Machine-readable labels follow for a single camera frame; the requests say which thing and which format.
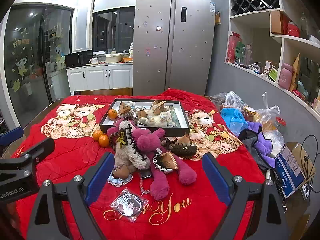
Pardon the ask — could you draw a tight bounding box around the round anime badge in bag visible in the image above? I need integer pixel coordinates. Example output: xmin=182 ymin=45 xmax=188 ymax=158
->
xmin=110 ymin=187 xmax=149 ymax=223

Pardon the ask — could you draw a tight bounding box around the pink pouch on shelf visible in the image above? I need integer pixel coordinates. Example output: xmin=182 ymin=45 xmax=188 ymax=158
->
xmin=278 ymin=63 xmax=295 ymax=90

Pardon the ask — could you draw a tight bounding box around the magenta plush bear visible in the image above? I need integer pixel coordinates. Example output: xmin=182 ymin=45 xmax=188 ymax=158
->
xmin=107 ymin=126 xmax=197 ymax=200

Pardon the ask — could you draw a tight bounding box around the blue white cardboard box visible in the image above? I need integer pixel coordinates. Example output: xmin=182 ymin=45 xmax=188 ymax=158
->
xmin=275 ymin=142 xmax=316 ymax=199

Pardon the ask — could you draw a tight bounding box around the wooden bead bracelet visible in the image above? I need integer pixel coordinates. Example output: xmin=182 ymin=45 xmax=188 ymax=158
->
xmin=123 ymin=123 xmax=149 ymax=162

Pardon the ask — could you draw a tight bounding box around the red bear print blanket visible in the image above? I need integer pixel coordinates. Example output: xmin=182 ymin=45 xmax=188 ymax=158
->
xmin=12 ymin=88 xmax=266 ymax=240

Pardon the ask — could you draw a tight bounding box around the brown paper bear box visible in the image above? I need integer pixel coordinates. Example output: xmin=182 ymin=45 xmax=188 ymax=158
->
xmin=160 ymin=151 xmax=178 ymax=170

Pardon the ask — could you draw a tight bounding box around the wooden chair back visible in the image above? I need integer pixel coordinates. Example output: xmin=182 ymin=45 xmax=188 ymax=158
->
xmin=74 ymin=87 xmax=133 ymax=96

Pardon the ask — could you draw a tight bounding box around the purple cloth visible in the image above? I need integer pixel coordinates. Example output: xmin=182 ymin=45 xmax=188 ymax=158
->
xmin=247 ymin=121 xmax=276 ymax=168

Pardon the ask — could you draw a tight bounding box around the white wall shelf unit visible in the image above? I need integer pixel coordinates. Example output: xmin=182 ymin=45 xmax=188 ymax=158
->
xmin=225 ymin=0 xmax=319 ymax=120

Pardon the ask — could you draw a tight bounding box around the orange mandarin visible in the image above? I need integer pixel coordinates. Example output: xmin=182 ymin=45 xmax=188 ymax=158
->
xmin=98 ymin=134 xmax=110 ymax=147
xmin=92 ymin=129 xmax=103 ymax=141
xmin=107 ymin=109 xmax=118 ymax=120

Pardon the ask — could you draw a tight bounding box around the white mug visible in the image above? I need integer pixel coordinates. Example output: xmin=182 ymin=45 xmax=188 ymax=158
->
xmin=89 ymin=58 xmax=99 ymax=64

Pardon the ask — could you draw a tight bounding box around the dark anime card sleeve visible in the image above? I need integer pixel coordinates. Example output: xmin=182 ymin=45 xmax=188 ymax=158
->
xmin=138 ymin=169 xmax=152 ymax=180

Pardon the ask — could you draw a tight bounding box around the cream fluffy plush toy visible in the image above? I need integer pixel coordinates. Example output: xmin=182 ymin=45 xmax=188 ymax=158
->
xmin=114 ymin=119 xmax=150 ymax=173

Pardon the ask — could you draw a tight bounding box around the red gift box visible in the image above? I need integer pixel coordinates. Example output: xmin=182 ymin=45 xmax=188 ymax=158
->
xmin=226 ymin=31 xmax=242 ymax=63

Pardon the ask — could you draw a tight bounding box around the silver double door refrigerator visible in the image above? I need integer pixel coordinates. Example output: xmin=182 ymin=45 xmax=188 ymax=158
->
xmin=133 ymin=0 xmax=215 ymax=95

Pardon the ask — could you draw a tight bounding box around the clear plastic bag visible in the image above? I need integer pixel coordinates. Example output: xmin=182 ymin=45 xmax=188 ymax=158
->
xmin=254 ymin=92 xmax=285 ymax=158

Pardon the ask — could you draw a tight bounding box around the pink crystal bead bracelet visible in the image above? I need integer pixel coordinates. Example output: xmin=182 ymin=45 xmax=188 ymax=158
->
xmin=139 ymin=178 xmax=151 ymax=196

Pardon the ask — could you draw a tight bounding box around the black white lace scrunchie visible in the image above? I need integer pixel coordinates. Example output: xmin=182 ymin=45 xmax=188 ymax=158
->
xmin=152 ymin=148 xmax=172 ymax=174

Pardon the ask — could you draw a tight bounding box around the blue white crochet scrunchie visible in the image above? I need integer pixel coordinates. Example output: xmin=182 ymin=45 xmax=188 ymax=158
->
xmin=107 ymin=173 xmax=133 ymax=187

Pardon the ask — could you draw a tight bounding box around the black shallow tray box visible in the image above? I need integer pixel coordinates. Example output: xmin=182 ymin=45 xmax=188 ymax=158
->
xmin=99 ymin=98 xmax=190 ymax=137

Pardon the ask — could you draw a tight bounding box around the black microwave oven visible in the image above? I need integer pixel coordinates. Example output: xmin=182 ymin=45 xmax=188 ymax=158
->
xmin=65 ymin=50 xmax=93 ymax=68

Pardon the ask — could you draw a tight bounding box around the brown bear head charm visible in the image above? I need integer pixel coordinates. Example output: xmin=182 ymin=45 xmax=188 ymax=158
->
xmin=112 ymin=165 xmax=130 ymax=179

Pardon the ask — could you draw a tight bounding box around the blue plastic bag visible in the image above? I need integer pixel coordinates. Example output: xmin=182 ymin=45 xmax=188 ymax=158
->
xmin=220 ymin=108 xmax=248 ymax=136

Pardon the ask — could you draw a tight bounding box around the cream plush puppy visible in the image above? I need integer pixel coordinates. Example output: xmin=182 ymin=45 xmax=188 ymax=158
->
xmin=145 ymin=112 xmax=172 ymax=128

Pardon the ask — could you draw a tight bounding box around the white kitchen cabinet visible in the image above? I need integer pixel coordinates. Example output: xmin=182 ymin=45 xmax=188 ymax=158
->
xmin=67 ymin=63 xmax=133 ymax=93

